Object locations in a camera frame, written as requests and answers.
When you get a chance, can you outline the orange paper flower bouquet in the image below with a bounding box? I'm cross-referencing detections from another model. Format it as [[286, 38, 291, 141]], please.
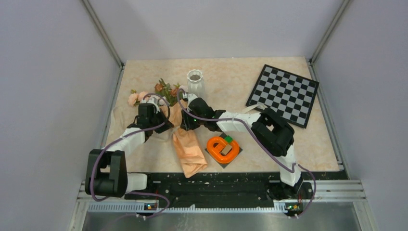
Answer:
[[127, 79, 207, 178]]

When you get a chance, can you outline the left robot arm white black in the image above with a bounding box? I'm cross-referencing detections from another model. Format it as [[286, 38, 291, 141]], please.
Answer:
[[85, 103, 174, 202]]

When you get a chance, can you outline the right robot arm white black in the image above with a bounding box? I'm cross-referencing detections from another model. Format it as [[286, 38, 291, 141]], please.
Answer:
[[179, 94, 302, 198]]

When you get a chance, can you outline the white ribbed vase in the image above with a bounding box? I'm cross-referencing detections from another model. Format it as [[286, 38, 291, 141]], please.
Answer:
[[187, 69, 205, 98]]

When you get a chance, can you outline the green cube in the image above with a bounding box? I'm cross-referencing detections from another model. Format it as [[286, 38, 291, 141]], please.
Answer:
[[224, 136, 233, 143]]

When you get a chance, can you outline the tan wooden block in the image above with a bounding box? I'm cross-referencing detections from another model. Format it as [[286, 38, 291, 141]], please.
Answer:
[[220, 144, 232, 156]]

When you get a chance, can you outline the black grey checkerboard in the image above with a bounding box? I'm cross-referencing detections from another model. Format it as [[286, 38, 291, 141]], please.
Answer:
[[245, 64, 319, 128]]

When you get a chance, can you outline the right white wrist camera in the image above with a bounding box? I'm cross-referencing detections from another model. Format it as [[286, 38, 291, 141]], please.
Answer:
[[182, 93, 198, 107]]

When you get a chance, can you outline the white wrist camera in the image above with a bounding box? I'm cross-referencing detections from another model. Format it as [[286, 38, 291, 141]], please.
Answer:
[[139, 97, 160, 113], [182, 93, 198, 107]]

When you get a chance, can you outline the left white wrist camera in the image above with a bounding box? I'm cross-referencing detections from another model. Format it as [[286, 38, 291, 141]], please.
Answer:
[[139, 97, 160, 113]]

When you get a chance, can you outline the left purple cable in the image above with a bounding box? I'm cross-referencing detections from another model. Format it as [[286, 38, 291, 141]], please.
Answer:
[[89, 93, 173, 220]]

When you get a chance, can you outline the purple cable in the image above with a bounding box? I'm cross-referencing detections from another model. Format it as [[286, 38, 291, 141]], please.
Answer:
[[177, 89, 317, 218], [89, 93, 173, 220]]

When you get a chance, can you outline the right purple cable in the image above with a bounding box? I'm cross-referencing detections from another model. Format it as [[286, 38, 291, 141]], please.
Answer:
[[177, 89, 317, 218]]

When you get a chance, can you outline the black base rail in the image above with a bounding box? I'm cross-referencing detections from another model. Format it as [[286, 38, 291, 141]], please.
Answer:
[[124, 172, 313, 208]]

